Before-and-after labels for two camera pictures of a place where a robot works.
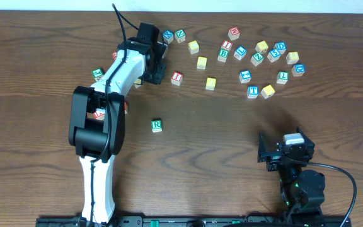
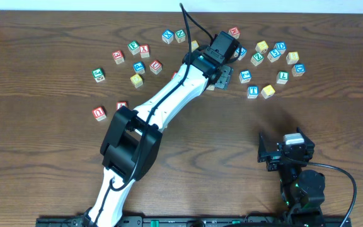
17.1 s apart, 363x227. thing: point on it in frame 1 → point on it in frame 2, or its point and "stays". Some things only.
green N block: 180,35 stays
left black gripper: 158,73 → 224,77
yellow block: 193,46 stays
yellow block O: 210,83 stays
